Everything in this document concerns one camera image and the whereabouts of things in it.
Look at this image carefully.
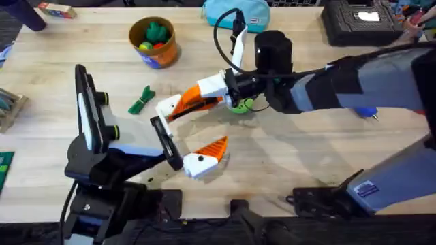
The orange ribbed wedge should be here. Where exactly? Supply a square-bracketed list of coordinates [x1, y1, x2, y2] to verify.
[168, 96, 207, 123]

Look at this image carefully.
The green toy vegetable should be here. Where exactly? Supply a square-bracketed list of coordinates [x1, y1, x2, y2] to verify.
[127, 85, 157, 115]

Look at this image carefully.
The blue electric screwdriver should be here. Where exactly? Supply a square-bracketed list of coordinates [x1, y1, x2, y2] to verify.
[353, 106, 379, 122]

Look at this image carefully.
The green disc with holes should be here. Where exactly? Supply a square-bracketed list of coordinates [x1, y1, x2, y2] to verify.
[227, 97, 255, 115]

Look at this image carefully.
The white right wrist plate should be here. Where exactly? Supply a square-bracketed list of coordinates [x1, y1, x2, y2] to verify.
[231, 26, 249, 76]

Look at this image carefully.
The teal zip pouch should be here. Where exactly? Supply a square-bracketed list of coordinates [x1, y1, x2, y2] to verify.
[201, 0, 272, 34]

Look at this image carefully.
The orange tub with toys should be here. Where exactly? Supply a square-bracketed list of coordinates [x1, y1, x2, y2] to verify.
[128, 16, 181, 70]

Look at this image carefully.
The black left wrist plate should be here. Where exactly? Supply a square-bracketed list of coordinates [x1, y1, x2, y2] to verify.
[74, 63, 121, 154]

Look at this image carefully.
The black tool case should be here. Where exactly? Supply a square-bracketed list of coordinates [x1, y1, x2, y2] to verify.
[320, 0, 405, 48]

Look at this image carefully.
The wooden tray with tools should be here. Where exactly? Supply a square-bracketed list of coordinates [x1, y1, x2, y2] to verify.
[0, 87, 29, 134]

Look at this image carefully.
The green board with blocks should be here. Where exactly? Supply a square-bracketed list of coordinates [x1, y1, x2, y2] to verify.
[0, 151, 16, 195]

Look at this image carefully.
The heap of colourful toys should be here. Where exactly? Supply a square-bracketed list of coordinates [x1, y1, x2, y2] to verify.
[391, 0, 436, 44]

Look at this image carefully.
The small coloured box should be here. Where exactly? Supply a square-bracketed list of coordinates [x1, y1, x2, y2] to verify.
[37, 1, 78, 20]

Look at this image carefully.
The dark purple cylinder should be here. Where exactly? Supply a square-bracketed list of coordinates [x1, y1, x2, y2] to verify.
[0, 0, 47, 32]

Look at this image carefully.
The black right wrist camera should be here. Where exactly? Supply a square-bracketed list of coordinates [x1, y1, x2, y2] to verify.
[230, 9, 247, 55]

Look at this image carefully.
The black rail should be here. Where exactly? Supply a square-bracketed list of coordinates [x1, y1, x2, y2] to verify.
[0, 199, 436, 245]

